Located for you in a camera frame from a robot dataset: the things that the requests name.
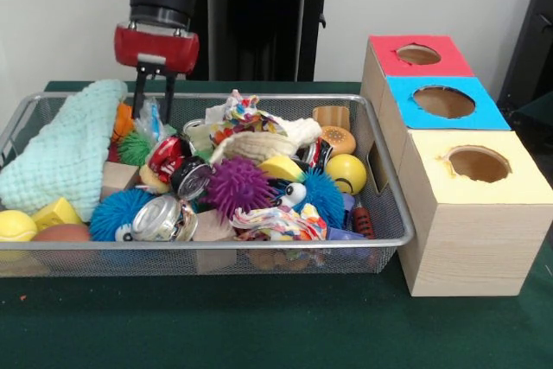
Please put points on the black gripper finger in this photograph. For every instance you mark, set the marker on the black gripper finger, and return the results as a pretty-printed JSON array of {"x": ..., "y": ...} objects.
[
  {"x": 139, "y": 92},
  {"x": 168, "y": 99}
]

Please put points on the wooden box with three holes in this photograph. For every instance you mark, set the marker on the wooden box with three holes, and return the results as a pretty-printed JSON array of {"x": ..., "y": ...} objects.
[{"x": 475, "y": 248}]

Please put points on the silver mesh bin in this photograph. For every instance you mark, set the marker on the silver mesh bin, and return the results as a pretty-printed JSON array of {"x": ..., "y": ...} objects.
[{"x": 393, "y": 222}]

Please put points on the crushed red drink can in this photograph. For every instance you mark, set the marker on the crushed red drink can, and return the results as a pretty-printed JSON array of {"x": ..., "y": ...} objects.
[{"x": 166, "y": 159}]

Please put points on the cream waffle cloth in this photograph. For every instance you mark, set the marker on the cream waffle cloth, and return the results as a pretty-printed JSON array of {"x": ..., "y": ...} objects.
[{"x": 259, "y": 144}]

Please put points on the purple spiky ball toy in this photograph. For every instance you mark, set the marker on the purple spiky ball toy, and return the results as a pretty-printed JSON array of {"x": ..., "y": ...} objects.
[{"x": 237, "y": 185}]

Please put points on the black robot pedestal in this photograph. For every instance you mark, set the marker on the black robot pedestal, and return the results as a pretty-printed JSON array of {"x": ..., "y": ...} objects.
[{"x": 259, "y": 19}]

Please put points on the blue spiky ball with eyes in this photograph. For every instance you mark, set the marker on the blue spiky ball with eyes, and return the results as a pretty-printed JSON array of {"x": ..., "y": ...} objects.
[{"x": 110, "y": 213}]

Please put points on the yellow plastic ball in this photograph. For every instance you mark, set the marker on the yellow plastic ball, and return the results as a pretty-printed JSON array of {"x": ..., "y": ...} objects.
[{"x": 345, "y": 173}]

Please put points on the dark green table cloth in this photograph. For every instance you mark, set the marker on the dark green table cloth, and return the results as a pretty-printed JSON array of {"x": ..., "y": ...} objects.
[
  {"x": 259, "y": 321},
  {"x": 540, "y": 112}
]

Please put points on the mint waffle cloth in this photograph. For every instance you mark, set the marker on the mint waffle cloth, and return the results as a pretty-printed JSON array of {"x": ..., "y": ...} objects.
[{"x": 60, "y": 157}]

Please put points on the green spiky ball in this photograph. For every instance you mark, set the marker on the green spiky ball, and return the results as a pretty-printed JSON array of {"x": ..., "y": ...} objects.
[{"x": 135, "y": 148}]

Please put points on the clear plastic packet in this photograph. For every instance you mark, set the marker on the clear plastic packet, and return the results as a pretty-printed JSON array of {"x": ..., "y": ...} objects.
[{"x": 152, "y": 120}]

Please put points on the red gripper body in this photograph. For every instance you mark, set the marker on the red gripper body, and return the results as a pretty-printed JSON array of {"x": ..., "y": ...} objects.
[{"x": 173, "y": 51}]

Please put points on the toy burger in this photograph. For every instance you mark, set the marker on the toy burger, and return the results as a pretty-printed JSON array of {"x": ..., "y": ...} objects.
[{"x": 339, "y": 140}]

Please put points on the silver drink can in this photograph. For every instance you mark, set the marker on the silver drink can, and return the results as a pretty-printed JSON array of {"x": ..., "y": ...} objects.
[{"x": 160, "y": 220}]

